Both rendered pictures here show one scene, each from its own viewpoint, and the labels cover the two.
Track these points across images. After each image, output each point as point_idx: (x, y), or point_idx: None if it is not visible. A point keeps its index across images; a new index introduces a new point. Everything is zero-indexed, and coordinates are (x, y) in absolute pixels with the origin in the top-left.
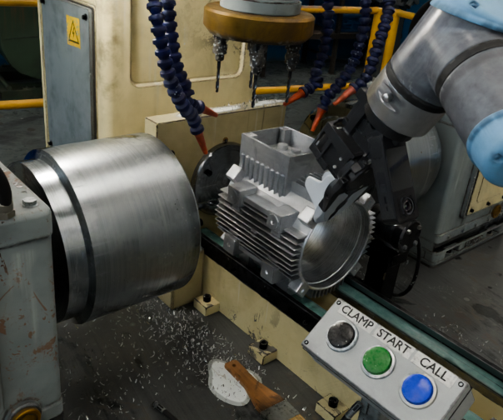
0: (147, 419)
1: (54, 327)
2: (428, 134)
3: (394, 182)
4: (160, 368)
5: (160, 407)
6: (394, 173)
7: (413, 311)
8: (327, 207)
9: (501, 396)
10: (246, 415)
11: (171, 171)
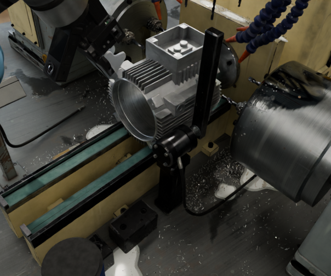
0: (76, 107)
1: (52, 32)
2: (310, 145)
3: (51, 49)
4: (110, 107)
5: (80, 107)
6: (53, 44)
7: (200, 239)
8: (89, 60)
9: (33, 221)
10: (79, 139)
11: (108, 4)
